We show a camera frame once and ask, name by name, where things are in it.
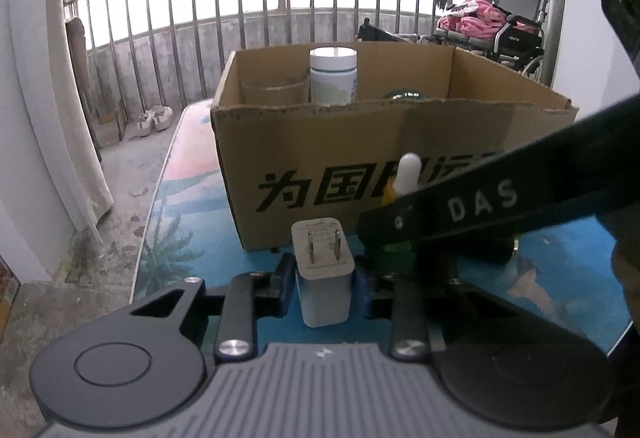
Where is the amber dropper bottle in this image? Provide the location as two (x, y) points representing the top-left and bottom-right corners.
(382, 152), (422, 205)

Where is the dark green round jar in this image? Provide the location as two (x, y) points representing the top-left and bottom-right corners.
(385, 90), (427, 102)

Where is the white plug charger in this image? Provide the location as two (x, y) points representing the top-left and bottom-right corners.
(291, 217), (355, 329)

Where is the black folding wheelchair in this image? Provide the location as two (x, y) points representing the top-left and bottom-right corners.
(434, 0), (549, 81)

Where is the pink clothes pile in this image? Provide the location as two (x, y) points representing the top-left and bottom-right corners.
(436, 0), (510, 41)

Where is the brown cardboard box with print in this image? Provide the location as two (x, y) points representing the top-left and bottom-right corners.
(211, 42), (577, 251)

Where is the pair of white shoes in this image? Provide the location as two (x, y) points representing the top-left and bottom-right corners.
(136, 105), (174, 137)

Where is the white curtain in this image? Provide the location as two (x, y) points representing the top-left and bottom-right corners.
(9, 0), (113, 232)

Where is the white supplement bottle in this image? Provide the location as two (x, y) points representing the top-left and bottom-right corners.
(309, 46), (358, 106)

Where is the metal balcony railing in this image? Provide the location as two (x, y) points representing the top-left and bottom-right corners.
(64, 0), (454, 119)

